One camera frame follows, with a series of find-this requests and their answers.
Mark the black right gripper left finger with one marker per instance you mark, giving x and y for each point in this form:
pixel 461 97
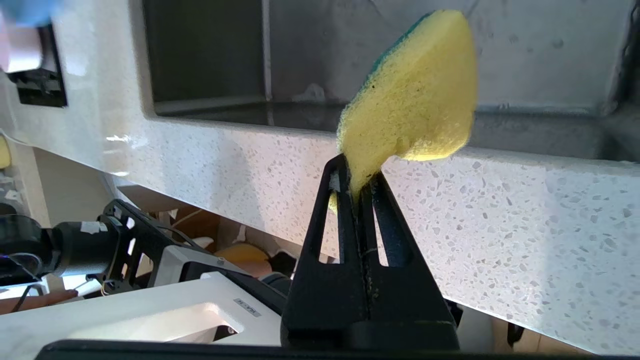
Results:
pixel 325 310

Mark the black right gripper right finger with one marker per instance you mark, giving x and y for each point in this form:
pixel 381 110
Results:
pixel 410 310

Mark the yellow green sponge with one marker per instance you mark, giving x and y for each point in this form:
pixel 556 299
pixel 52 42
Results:
pixel 415 95

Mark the blue-grey plate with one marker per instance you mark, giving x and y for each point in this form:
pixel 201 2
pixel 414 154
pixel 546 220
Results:
pixel 25 9

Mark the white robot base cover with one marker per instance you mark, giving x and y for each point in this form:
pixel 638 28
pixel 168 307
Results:
pixel 150 315

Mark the stainless steel sink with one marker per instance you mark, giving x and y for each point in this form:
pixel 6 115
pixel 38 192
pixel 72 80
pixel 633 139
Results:
pixel 210 55

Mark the orange seat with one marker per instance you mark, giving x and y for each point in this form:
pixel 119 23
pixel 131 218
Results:
pixel 245 255

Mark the white base cabinet front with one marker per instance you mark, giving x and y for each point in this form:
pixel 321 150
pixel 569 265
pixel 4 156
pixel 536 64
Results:
pixel 65 185

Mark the black induction cooktop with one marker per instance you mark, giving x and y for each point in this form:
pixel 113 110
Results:
pixel 42 90

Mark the black robot torso frame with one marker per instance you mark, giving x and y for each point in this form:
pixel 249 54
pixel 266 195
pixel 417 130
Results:
pixel 80 245

